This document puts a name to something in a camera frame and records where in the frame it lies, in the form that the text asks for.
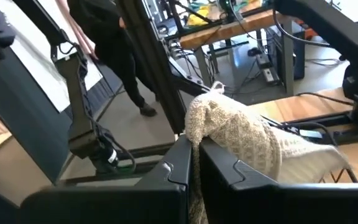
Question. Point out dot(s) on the black flat panel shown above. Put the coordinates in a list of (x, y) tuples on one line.
[(20, 124)]

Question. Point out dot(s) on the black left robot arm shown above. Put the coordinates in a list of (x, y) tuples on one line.
[(322, 21)]

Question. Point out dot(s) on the black frame post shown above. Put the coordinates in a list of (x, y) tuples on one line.
[(154, 62)]

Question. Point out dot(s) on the white board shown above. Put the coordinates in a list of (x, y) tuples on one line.
[(36, 62)]

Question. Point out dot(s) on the wooden table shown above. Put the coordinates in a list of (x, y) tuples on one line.
[(228, 29)]

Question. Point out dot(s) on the person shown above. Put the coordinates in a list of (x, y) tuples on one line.
[(113, 46)]

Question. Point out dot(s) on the white waffle towel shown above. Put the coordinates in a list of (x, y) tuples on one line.
[(238, 130)]

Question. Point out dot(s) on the black computer tower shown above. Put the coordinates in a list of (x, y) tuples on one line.
[(298, 59)]

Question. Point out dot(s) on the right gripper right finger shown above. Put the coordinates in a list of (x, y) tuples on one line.
[(219, 174)]

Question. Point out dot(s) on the black table edge rail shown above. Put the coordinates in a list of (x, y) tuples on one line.
[(148, 152)]

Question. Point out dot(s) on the yellow cloth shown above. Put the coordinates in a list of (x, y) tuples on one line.
[(197, 18)]

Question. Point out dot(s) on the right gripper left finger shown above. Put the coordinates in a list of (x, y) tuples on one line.
[(176, 168)]

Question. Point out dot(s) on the grey power strip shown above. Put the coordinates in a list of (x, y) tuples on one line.
[(267, 73)]

